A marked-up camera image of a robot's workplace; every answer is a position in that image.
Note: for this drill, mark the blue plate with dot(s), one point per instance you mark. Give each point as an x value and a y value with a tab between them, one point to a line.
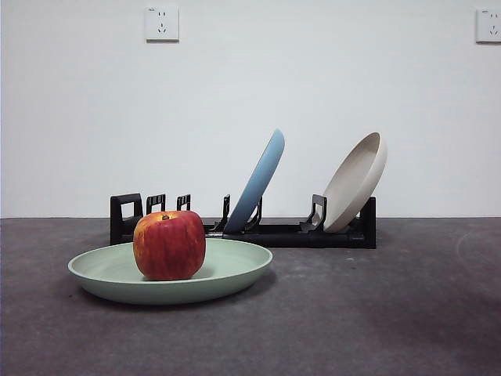
258	180

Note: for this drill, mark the red apple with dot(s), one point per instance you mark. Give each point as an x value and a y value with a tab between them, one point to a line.
168	246

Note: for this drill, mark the beige plate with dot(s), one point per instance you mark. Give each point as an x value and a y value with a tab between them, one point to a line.
354	184

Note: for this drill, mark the black plate rack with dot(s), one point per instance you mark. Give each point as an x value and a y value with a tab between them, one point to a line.
332	239

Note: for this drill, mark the white wall socket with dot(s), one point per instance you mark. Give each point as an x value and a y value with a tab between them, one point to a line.
162	23
489	25

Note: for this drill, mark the green plate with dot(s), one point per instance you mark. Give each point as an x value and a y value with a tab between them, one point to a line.
235	262

